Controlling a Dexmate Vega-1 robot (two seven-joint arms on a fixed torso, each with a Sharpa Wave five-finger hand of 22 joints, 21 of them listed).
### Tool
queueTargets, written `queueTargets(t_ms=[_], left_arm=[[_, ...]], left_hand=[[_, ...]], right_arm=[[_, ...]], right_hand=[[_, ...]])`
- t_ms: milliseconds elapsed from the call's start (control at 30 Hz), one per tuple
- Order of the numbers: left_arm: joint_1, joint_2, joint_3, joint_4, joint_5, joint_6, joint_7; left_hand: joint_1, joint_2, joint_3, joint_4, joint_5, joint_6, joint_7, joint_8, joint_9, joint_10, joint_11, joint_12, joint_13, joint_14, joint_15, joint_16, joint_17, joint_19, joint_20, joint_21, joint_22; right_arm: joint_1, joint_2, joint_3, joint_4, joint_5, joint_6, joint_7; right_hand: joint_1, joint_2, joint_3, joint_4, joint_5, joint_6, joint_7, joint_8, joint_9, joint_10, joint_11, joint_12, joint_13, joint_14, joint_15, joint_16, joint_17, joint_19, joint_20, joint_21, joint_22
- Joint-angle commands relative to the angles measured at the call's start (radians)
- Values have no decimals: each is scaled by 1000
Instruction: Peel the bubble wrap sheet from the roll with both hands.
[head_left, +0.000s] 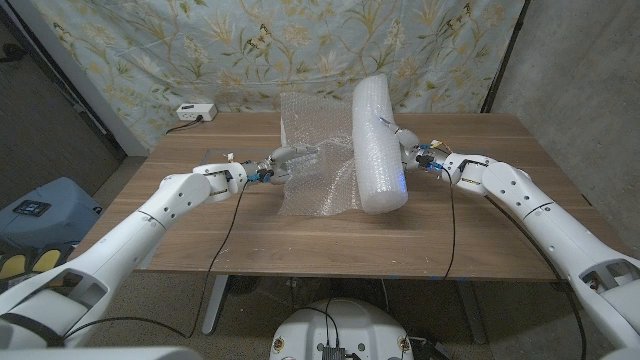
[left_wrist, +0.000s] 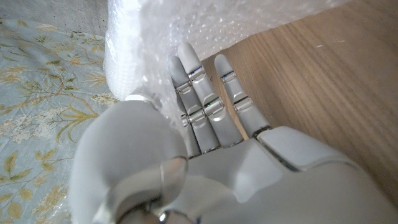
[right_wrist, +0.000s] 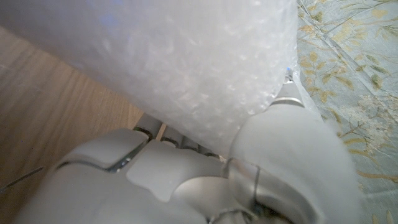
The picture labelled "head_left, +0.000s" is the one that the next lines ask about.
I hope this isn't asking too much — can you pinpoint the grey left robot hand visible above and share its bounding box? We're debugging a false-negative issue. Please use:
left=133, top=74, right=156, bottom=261
left=248, top=143, right=321, bottom=186

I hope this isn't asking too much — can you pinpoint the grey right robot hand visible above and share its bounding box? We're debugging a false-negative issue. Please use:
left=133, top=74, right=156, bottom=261
left=378, top=116, right=446, bottom=174

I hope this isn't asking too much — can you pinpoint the clear bubble wrap roll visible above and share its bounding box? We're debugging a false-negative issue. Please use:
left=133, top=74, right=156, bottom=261
left=277, top=73, right=410, bottom=217

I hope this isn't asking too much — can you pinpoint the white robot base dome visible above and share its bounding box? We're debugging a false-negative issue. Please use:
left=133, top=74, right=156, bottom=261
left=269, top=298, right=415, bottom=360

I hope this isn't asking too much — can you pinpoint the white power strip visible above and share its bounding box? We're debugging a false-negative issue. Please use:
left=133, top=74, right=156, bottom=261
left=175, top=103, right=219, bottom=123

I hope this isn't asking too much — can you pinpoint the black backdrop stand pole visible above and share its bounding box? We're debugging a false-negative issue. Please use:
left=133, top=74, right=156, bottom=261
left=480, top=0, right=532, bottom=114

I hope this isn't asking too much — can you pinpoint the floral printed backdrop cloth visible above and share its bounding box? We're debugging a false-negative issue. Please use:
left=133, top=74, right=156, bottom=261
left=29, top=0, right=529, bottom=151

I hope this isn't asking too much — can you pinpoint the grey metal table leg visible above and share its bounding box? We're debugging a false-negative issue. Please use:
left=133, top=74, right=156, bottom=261
left=455, top=279, right=487, bottom=345
left=201, top=274, right=230, bottom=335

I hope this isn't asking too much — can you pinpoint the blue plastic storage bin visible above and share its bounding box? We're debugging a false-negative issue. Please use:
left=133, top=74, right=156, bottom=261
left=0, top=176, right=104, bottom=250

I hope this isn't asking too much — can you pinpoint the black label with white print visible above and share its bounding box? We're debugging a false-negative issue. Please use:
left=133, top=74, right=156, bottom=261
left=12, top=199, right=53, bottom=218

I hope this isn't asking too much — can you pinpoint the white robot torso shell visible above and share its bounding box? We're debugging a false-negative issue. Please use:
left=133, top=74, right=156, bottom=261
left=0, top=345, right=204, bottom=360

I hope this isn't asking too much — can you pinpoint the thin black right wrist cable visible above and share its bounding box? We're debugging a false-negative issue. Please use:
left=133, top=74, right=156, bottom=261
left=439, top=167, right=457, bottom=281

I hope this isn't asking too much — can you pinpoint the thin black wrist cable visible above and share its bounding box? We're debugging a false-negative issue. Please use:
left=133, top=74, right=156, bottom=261
left=62, top=180, right=249, bottom=341
left=439, top=167, right=457, bottom=281

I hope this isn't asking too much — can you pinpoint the black power strip cord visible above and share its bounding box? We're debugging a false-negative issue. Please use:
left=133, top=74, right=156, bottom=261
left=164, top=115, right=205, bottom=135

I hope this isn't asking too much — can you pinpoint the thin black left wrist cable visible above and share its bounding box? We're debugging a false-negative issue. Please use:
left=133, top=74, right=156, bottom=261
left=62, top=180, right=249, bottom=341

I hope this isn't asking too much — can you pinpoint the black cable on robot base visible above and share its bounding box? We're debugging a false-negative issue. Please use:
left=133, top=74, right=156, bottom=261
left=291, top=298, right=341, bottom=349

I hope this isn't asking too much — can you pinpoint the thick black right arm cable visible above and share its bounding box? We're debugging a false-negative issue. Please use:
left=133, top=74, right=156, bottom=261
left=483, top=194, right=587, bottom=360

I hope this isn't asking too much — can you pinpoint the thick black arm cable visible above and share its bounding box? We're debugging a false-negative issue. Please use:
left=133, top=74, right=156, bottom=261
left=483, top=194, right=587, bottom=360
left=0, top=312, right=66, bottom=348

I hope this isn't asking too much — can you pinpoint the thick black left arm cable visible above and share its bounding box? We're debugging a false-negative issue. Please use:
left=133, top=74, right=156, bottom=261
left=0, top=312, right=66, bottom=348

